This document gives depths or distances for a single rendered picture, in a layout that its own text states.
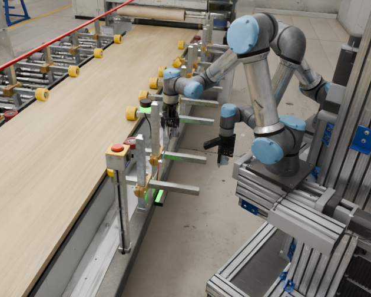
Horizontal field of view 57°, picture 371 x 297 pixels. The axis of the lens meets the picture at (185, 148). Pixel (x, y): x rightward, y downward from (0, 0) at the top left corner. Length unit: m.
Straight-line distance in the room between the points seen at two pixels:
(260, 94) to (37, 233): 0.97
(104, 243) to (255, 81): 1.02
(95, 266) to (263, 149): 0.89
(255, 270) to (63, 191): 1.20
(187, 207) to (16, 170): 1.45
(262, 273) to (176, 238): 0.70
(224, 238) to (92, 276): 1.24
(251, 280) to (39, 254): 1.23
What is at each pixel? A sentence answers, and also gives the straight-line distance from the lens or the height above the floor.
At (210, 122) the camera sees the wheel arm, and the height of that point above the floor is 0.95.
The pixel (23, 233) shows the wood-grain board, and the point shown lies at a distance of 1.46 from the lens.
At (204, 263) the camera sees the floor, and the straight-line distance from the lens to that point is 2.44.
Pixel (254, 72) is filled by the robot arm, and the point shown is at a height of 1.48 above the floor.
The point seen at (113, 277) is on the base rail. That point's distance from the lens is 1.50.
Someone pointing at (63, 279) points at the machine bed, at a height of 0.68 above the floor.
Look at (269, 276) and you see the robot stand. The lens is 2.18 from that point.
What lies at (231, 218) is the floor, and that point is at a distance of 2.76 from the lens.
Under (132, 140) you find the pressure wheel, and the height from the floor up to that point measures 0.91.
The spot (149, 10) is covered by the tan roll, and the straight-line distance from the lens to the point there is 4.27.
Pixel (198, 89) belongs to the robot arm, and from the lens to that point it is 1.48.
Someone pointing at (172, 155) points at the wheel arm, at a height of 0.86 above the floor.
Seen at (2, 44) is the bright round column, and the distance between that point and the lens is 5.65.
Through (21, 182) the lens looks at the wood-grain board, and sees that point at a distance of 1.71.
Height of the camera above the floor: 1.89
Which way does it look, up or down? 33 degrees down
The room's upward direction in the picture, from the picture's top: 3 degrees clockwise
